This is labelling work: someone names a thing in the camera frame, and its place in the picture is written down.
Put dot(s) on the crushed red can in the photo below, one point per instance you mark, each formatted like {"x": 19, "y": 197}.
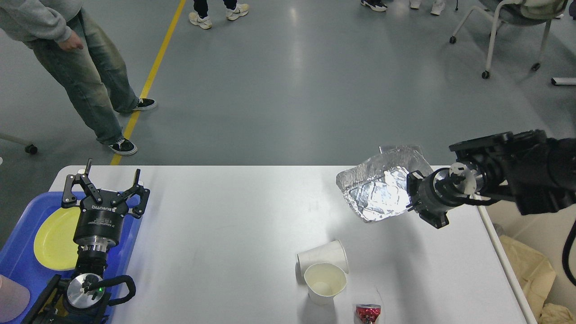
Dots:
{"x": 368, "y": 313}

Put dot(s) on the aluminium foil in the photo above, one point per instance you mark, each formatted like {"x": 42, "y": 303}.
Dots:
{"x": 376, "y": 188}

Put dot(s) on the white paper cup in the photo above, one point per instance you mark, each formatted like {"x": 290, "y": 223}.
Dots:
{"x": 324, "y": 282}
{"x": 332, "y": 252}

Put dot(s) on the person in black clothes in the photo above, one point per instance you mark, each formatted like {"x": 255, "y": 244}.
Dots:
{"x": 79, "y": 55}

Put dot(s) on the white metal bar on floor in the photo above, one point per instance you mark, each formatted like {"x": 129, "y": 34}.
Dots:
{"x": 563, "y": 81}

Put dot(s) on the beige plastic bin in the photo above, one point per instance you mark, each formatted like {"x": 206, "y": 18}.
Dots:
{"x": 546, "y": 233}

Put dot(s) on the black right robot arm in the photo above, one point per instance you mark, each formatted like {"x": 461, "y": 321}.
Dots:
{"x": 535, "y": 172}

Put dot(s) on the yellow plate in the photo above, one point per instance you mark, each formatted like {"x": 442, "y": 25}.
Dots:
{"x": 53, "y": 246}

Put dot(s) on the brown paper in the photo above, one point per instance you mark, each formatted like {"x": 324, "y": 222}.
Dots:
{"x": 556, "y": 314}

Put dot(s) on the blue plastic tray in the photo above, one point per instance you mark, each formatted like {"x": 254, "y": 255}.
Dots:
{"x": 19, "y": 263}

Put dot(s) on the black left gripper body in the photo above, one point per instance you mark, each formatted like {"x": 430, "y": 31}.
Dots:
{"x": 100, "y": 220}

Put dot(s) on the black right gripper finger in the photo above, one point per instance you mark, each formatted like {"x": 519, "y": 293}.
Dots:
{"x": 437, "y": 219}
{"x": 414, "y": 179}

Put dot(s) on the office chair caster leg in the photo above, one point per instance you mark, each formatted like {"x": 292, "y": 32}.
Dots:
{"x": 28, "y": 146}

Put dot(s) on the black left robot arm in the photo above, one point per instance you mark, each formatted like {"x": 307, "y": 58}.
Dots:
{"x": 84, "y": 297}

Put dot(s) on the left metal floor plate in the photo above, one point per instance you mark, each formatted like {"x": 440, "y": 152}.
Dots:
{"x": 387, "y": 148}

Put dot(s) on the grey office chair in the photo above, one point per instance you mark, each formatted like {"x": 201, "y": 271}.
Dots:
{"x": 514, "y": 12}

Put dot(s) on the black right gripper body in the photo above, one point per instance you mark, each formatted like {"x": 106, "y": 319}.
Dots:
{"x": 437, "y": 193}

